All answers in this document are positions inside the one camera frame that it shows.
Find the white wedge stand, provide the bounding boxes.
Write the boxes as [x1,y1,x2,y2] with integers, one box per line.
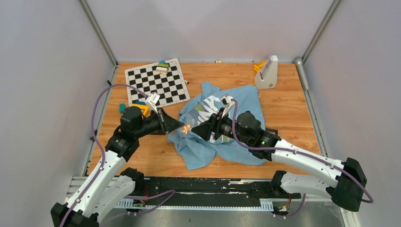
[254,55,278,89]

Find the yellow triangle toy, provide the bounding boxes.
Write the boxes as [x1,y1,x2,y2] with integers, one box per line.
[132,104,150,117]

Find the purple cable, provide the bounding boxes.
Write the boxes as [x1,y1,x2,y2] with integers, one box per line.
[59,83,176,227]
[230,98,375,219]

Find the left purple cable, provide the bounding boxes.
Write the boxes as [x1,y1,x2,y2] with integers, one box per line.
[59,83,176,227]

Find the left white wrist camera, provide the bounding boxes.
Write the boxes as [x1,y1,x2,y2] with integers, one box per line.
[145,93,160,114]

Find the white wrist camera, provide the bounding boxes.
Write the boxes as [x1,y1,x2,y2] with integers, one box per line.
[145,93,160,114]
[220,94,235,117]

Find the black square frame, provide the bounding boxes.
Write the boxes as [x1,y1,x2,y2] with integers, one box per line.
[265,128,278,136]

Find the stacked toy blocks on checkerboard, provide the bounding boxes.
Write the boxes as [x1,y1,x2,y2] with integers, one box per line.
[156,61,170,74]

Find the black white checkerboard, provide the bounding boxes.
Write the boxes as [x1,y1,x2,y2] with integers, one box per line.
[125,58,190,107]

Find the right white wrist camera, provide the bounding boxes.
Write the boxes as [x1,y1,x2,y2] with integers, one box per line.
[220,94,235,117]

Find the teal toy block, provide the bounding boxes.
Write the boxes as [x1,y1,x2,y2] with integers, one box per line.
[119,103,126,114]

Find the blue toy block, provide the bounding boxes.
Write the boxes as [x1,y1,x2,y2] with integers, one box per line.
[135,100,146,105]

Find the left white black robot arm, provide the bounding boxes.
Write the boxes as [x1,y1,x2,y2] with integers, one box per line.
[51,106,184,227]

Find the light blue printed t-shirt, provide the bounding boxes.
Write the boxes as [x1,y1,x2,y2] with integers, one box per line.
[167,81,267,171]

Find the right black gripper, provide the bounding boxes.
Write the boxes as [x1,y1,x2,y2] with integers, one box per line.
[192,108,251,145]

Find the orange plastic piece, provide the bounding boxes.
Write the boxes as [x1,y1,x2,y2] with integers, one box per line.
[253,59,266,72]

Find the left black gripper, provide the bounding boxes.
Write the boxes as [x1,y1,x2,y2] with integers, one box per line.
[134,107,184,139]

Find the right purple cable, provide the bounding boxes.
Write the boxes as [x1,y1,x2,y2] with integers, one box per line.
[230,98,375,219]

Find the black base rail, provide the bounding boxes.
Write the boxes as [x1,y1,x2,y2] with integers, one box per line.
[127,177,301,211]

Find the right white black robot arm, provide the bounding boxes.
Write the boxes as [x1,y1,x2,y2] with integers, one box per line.
[192,111,373,212]

